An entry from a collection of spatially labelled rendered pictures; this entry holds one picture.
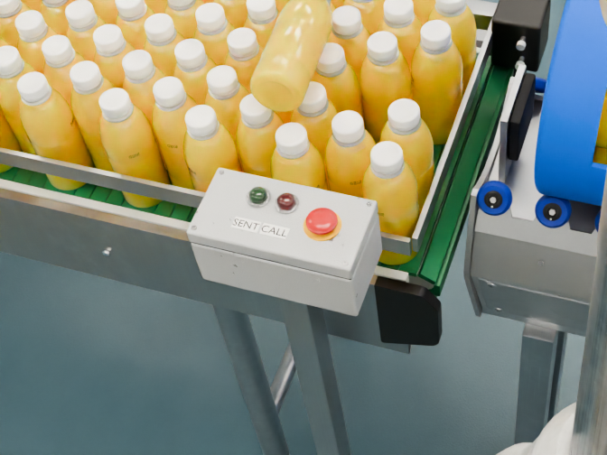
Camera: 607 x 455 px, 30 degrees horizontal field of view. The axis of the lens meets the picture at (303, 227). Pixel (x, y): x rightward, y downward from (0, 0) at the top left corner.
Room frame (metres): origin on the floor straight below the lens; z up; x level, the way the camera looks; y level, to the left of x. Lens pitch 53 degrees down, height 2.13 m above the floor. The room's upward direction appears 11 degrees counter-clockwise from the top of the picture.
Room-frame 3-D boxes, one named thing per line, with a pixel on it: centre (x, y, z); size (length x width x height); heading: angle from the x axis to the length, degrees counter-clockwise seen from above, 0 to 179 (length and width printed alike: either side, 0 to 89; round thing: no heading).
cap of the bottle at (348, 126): (0.92, -0.08, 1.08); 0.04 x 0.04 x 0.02
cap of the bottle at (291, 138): (0.91, -0.01, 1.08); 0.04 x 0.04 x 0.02
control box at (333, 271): (0.79, 0.02, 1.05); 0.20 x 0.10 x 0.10; 61
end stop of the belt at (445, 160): (0.98, -0.23, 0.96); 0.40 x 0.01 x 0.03; 151
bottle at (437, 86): (1.04, -0.22, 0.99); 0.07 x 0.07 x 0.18
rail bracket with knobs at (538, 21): (1.14, -0.36, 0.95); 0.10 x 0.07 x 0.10; 151
